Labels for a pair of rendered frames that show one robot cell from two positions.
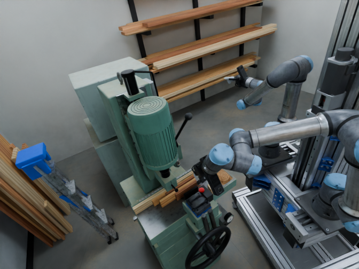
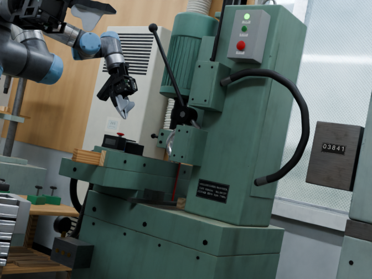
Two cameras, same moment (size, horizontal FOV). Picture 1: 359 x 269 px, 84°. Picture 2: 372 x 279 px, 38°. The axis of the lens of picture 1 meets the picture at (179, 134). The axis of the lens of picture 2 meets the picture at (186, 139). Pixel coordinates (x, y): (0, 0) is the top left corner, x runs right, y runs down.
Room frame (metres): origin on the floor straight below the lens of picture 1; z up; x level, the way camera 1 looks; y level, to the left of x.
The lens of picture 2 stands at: (2.57, -0.74, 0.96)
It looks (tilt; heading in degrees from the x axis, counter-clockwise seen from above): 2 degrees up; 153
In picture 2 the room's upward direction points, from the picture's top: 11 degrees clockwise
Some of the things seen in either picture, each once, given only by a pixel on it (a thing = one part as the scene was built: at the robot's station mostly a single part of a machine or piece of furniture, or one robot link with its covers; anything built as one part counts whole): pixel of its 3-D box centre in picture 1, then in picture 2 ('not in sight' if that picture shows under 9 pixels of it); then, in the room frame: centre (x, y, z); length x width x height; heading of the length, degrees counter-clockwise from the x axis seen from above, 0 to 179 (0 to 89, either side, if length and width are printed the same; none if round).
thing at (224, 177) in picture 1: (221, 174); not in sight; (0.83, -0.21, 0.91); 0.12 x 0.09 x 0.03; 28
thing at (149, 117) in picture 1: (154, 134); (190, 58); (0.76, 0.11, 1.35); 0.18 x 0.18 x 0.31
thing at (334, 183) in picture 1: (337, 189); not in sight; (0.55, -0.71, 0.98); 0.13 x 0.12 x 0.14; 169
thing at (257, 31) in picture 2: (148, 94); (248, 36); (1.11, 0.14, 1.40); 0.10 x 0.06 x 0.16; 28
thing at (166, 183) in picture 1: (165, 177); (176, 143); (0.78, 0.12, 1.03); 0.14 x 0.07 x 0.09; 28
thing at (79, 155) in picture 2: (194, 177); (137, 165); (0.84, -0.04, 0.92); 0.59 x 0.02 x 0.04; 118
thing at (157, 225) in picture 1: (192, 202); (130, 176); (0.70, 0.00, 0.87); 0.61 x 0.30 x 0.06; 118
